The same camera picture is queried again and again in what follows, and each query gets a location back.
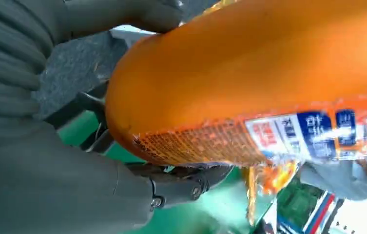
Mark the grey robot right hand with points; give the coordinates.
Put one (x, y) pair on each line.
(57, 187)

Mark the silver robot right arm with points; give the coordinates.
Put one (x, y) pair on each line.
(5, 58)

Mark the yellow plastic sheet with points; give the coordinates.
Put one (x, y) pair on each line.
(273, 181)

